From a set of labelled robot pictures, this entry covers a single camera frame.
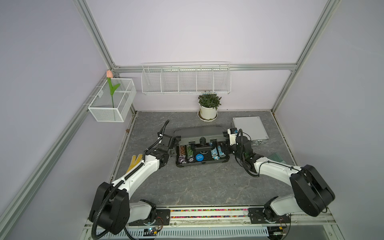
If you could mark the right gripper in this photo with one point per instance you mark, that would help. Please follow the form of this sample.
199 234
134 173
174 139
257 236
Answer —
227 148

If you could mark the silver aluminium poker case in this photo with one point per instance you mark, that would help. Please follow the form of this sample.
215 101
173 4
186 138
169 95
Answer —
253 128

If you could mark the black plastic poker case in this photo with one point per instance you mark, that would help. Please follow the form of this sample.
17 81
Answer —
201 140

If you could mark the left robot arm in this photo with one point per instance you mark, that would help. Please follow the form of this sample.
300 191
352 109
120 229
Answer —
112 210

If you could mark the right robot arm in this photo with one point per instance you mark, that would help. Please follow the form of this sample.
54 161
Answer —
311 194

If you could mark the blue white chip stack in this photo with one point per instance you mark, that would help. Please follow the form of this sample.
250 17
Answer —
215 154

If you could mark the yellow work glove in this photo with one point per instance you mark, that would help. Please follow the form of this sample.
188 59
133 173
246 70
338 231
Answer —
136 159

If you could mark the blue round chip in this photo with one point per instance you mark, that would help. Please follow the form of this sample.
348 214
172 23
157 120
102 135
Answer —
199 157

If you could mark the white potted green plant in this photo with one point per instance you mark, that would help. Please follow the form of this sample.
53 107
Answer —
209 104

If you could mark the pink artificial tulip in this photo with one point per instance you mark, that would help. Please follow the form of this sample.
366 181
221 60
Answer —
112 87

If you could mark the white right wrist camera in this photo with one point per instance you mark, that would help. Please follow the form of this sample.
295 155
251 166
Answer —
233 133

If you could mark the long white wire shelf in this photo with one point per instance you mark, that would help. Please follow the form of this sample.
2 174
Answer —
186 78

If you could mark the white wire basket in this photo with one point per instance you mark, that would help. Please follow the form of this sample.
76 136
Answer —
101 105

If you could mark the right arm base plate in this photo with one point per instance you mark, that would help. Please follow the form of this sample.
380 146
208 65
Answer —
258 215

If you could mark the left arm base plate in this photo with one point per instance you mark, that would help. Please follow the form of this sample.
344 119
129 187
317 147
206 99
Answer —
161 218

